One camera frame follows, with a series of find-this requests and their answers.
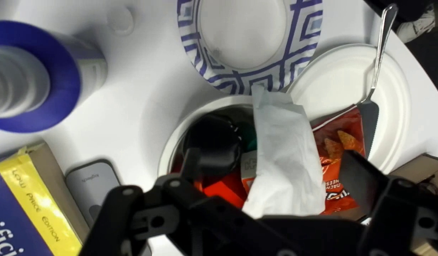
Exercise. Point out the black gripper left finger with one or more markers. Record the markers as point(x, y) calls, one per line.
point(148, 217)

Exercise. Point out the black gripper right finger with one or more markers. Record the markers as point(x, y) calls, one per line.
point(404, 217)

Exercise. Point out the white paper tissue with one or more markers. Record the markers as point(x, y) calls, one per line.
point(285, 160)

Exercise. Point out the white bowl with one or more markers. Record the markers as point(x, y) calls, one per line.
point(181, 125)

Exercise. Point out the grey remote control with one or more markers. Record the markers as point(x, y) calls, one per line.
point(93, 186)

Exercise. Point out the red cube block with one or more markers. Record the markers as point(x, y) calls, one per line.
point(224, 189)

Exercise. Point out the red Doritos chip bag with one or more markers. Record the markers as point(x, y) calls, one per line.
point(335, 142)

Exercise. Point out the black round block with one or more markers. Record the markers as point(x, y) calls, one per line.
point(214, 136)

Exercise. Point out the metal serving spoon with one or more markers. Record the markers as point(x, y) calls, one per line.
point(370, 118)

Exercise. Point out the blue yellow textbook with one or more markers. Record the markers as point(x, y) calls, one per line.
point(29, 203)

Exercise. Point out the plain white paper plate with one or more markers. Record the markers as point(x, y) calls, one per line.
point(342, 79)

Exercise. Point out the blue spray bottle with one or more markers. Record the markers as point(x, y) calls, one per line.
point(49, 79)

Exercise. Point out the clear bottle cap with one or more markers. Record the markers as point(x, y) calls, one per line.
point(120, 20)

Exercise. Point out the blue patterned paper plate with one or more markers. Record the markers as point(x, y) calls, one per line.
point(242, 37)

